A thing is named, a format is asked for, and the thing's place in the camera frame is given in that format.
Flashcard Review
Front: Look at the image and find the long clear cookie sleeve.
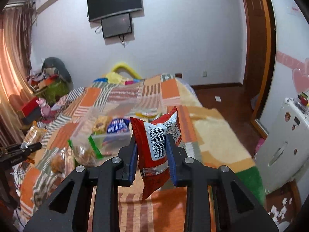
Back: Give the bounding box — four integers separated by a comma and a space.
20, 122, 47, 149

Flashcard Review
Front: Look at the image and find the orange fried snack bag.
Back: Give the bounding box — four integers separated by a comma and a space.
50, 147, 75, 175

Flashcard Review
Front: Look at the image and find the red snack packet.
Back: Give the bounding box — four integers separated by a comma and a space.
130, 107, 182, 200

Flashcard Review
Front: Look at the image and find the green-edged clear snack bag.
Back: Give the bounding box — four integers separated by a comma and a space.
68, 136, 104, 167

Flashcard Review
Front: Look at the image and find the yellow biscuit jelly cup pack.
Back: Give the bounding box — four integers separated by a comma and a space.
92, 116, 112, 135

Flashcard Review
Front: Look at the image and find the patchwork striped blanket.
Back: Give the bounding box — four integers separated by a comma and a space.
14, 74, 266, 231

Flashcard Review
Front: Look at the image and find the red gift box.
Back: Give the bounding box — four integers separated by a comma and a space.
17, 97, 41, 125

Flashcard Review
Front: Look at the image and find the pink plush toy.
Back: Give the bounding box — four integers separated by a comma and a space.
36, 97, 51, 118

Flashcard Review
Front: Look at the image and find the clear plastic storage bin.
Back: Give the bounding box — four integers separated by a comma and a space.
70, 107, 163, 164

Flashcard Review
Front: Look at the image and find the green patterned bag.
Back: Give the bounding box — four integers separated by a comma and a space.
35, 78, 69, 106

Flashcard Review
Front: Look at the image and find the blue cookie packet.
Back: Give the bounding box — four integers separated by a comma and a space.
106, 118, 130, 134

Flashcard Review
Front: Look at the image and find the white mini fridge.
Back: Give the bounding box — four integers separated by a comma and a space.
255, 98, 308, 194

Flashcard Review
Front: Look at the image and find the yellow pillow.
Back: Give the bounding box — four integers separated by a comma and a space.
102, 62, 142, 85

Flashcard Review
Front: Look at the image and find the striped orange curtain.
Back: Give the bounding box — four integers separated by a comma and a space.
1, 1, 35, 147

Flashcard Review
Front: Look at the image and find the brown wooden door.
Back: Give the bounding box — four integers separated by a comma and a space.
243, 0, 276, 138

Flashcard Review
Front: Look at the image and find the small wall monitor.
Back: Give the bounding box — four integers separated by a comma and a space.
101, 13, 132, 39

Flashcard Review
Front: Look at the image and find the wall mounted black television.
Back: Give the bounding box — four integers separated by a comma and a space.
87, 0, 143, 21

